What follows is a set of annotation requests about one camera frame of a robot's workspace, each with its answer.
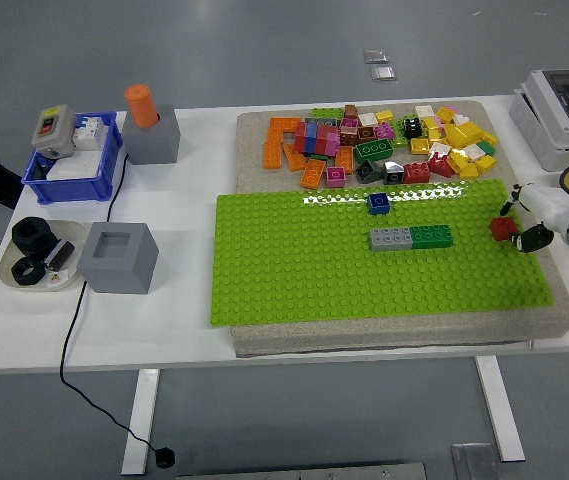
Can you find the light green flat brick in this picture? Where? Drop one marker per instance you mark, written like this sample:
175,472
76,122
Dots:
326,113

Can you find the pink square toy brick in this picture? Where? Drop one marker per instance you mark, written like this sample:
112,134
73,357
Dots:
336,177

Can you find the metal floor plate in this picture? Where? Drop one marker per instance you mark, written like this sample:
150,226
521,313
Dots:
382,73
376,56

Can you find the grey slope toy brick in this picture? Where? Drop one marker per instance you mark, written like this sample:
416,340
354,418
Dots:
393,173
367,171

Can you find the black toy brick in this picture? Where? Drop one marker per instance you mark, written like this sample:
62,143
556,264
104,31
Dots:
412,129

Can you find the grey block round hole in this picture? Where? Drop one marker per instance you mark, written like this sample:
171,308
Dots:
151,145

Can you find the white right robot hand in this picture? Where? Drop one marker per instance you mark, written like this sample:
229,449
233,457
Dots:
544,207

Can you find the white electrical enclosure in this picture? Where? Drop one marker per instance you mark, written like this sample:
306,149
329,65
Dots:
539,130

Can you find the orange long toy brick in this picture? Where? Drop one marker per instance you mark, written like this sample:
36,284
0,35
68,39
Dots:
285,125
273,150

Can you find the small black component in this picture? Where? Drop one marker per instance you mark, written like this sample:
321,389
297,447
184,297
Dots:
39,171

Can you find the grey-beige mat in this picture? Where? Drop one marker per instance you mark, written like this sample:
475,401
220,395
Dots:
364,337

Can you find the grey long toy brick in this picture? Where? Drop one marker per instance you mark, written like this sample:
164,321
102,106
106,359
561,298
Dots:
390,239

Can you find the dark green long toy brick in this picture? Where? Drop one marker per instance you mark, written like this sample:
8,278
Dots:
431,235

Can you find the grey switch box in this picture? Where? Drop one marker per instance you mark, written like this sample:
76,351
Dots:
53,131

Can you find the blue tall toy brick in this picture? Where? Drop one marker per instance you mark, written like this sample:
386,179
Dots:
312,140

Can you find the white circuit breaker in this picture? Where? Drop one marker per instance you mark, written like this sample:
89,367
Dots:
90,134

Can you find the grey metal plate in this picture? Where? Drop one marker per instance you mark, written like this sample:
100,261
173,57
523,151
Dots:
475,462

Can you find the light green toy brick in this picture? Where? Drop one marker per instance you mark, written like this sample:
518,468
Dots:
398,140

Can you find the white table leg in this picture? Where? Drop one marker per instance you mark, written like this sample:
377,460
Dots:
140,425
501,410

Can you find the blue square toy brick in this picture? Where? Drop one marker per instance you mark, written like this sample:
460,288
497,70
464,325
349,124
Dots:
378,203

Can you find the black plug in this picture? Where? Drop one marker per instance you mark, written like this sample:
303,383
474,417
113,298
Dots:
165,458

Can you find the large black nut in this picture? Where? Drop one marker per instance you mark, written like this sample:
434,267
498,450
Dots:
24,240

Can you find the green studded baseplate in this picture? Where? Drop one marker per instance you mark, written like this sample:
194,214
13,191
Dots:
314,270

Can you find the grey metal bar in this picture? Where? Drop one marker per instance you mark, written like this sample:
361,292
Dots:
304,472

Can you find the blue plastic bin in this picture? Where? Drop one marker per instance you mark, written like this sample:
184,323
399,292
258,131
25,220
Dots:
74,191

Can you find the pink tall toy brick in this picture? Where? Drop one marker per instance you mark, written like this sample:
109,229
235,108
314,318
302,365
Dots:
334,145

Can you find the orange cylinder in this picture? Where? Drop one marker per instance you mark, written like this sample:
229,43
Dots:
141,106

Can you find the small black nut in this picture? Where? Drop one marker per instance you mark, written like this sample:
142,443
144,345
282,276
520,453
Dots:
20,274

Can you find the white warning label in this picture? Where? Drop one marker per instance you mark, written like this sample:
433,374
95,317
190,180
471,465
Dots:
56,281

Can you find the white flat box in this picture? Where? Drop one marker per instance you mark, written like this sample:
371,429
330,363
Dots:
76,167

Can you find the white toy brick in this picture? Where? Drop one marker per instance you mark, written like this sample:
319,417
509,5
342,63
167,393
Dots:
439,149
461,119
368,119
424,111
474,152

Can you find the grey block square hole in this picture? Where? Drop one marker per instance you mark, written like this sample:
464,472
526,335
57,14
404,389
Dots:
114,272

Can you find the red square toy brick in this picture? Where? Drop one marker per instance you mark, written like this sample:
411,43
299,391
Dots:
503,227

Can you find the brown toy brick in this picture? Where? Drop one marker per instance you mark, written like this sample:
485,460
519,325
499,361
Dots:
349,137
367,133
351,111

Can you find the red tall toy brick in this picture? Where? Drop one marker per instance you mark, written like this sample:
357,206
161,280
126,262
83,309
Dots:
300,139
323,140

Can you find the dark grey toy brick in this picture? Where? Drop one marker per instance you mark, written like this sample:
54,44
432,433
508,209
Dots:
320,122

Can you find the large yellow toy brick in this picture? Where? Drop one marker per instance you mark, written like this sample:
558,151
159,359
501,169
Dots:
463,134

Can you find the brown roller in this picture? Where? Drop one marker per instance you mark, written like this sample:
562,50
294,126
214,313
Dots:
61,253

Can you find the beige tray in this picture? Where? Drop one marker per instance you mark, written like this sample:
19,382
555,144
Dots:
71,231

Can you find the small green flat brick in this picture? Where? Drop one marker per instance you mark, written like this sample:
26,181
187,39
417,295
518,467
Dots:
318,157

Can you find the magenta toy brick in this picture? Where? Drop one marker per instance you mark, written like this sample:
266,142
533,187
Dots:
349,123

